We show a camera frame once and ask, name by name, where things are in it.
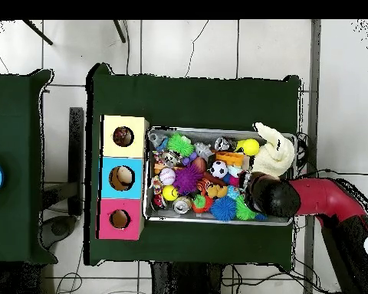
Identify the crushed plastic water bottle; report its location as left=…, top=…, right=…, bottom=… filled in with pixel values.
left=147, top=131, right=171, bottom=154

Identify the green covered side table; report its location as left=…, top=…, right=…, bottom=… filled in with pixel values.
left=0, top=69, right=56, bottom=266

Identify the green fuzzy monster toy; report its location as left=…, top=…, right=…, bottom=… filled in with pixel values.
left=235, top=195, right=257, bottom=221

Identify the large blue spiky ball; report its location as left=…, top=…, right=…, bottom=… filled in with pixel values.
left=209, top=195, right=238, bottom=222

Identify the clear shallow bin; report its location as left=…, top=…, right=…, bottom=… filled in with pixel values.
left=142, top=126, right=298, bottom=227

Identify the black cable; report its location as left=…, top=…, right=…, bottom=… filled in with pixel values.
left=296, top=166, right=368, bottom=185

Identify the cream knitted cloth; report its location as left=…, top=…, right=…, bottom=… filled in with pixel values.
left=251, top=122, right=296, bottom=178

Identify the plain yellow ball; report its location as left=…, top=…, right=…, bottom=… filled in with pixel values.
left=235, top=138, right=261, bottom=157

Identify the black tripod leg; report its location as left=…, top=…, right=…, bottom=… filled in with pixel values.
left=21, top=19, right=54, bottom=47
left=113, top=19, right=128, bottom=44

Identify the green spiky ball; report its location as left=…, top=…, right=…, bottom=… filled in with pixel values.
left=168, top=132, right=196, bottom=159

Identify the white baseball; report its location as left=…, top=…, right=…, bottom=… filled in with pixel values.
left=159, top=168, right=177, bottom=187

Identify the small soccer ball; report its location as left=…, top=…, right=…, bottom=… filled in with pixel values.
left=210, top=160, right=229, bottom=179

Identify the purple spiky ball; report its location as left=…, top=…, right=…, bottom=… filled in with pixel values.
left=173, top=163, right=204, bottom=196

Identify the orange plastic grid block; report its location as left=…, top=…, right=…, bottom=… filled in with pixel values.
left=215, top=152, right=245, bottom=168

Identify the dark green table cloth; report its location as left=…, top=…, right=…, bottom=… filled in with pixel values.
left=84, top=62, right=303, bottom=272

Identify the colourful patterned cloth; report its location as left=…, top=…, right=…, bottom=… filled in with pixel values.
left=113, top=127, right=134, bottom=147

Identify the mint green knitted cloth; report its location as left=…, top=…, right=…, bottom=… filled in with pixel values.
left=226, top=165, right=245, bottom=180

